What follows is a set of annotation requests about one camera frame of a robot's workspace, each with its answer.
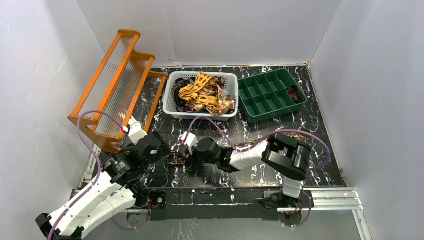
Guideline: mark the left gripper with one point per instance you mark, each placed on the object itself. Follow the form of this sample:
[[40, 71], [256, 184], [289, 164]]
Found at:
[[162, 151]]

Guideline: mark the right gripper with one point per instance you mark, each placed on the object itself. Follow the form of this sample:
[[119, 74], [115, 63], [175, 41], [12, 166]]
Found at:
[[194, 160]]

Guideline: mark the black brown floral tie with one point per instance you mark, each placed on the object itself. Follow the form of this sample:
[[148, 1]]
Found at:
[[251, 142]]

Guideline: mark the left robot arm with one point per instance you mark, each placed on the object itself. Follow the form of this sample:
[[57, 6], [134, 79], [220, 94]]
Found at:
[[116, 188]]

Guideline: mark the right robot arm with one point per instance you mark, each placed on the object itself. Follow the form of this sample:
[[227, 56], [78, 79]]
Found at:
[[286, 155]]

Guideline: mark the yellow patterned tie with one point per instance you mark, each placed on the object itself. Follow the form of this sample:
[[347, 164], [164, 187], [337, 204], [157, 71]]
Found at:
[[202, 94]]

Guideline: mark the flamingo patterned tie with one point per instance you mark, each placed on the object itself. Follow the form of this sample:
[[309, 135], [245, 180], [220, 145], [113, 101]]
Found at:
[[223, 103]]

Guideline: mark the orange wooden rack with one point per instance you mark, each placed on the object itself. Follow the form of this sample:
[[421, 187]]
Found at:
[[111, 95]]

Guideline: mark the white plastic basket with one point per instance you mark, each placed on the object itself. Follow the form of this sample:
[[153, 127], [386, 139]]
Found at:
[[176, 107]]

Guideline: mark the green compartment tray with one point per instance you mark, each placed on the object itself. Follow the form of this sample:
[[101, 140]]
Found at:
[[264, 96]]

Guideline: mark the rolled dark red tie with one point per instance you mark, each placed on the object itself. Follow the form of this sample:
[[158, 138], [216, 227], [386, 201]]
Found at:
[[295, 95]]

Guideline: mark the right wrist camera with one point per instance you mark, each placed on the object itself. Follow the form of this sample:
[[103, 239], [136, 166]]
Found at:
[[189, 140]]

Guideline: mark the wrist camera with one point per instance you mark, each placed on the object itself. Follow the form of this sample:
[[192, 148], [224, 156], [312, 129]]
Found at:
[[135, 131], [189, 140]]

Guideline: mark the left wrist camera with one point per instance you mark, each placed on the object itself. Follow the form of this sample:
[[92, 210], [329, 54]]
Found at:
[[135, 131]]

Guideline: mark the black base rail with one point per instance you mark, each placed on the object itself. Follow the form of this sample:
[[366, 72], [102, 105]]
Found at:
[[218, 203]]

